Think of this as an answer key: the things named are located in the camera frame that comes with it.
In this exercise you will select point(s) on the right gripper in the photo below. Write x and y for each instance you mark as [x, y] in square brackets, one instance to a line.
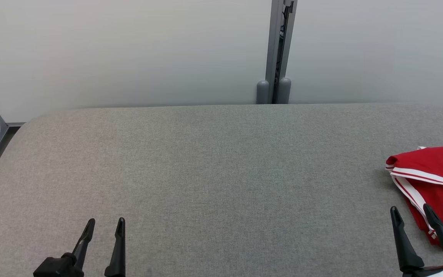
[437, 273]

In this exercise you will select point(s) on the grey metal partition post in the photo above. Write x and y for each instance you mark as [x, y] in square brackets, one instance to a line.
[272, 38]

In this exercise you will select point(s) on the red basketball jersey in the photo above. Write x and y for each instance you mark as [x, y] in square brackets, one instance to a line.
[437, 184]

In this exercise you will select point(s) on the grey cylindrical post cap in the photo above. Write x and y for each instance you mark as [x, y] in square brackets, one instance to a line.
[284, 90]
[262, 92]

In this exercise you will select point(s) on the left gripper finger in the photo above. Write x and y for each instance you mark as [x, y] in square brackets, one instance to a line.
[119, 254]
[85, 242]

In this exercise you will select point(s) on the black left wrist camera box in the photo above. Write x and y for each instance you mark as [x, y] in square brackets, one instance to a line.
[56, 267]

